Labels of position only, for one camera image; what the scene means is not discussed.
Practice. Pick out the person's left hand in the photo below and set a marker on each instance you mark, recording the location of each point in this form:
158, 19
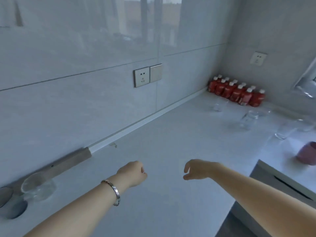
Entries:
130, 173

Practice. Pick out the person's right hand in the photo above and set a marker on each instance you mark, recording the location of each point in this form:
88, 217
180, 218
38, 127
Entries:
202, 169

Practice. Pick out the clear glass red print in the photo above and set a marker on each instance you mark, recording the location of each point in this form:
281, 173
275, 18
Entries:
284, 132

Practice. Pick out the pink ceramic mug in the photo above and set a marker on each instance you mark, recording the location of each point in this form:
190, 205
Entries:
307, 154

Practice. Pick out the dark grey ribbed glass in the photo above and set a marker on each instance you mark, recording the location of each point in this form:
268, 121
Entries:
14, 209

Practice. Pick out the person's left forearm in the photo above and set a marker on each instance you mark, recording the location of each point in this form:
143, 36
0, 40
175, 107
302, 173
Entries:
74, 217

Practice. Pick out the white table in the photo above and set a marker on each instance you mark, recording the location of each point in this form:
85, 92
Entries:
160, 145

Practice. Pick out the white cabinet front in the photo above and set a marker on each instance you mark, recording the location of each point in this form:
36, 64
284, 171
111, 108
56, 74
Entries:
266, 170

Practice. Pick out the row of red drink bottles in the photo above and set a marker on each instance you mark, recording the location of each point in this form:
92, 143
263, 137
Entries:
237, 93

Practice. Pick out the white window sash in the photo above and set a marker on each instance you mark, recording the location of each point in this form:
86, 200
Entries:
305, 76

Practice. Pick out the silver wall socket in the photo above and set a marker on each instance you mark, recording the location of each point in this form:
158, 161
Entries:
138, 81

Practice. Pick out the white wall socket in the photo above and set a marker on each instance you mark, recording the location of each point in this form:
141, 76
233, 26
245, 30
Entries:
261, 55

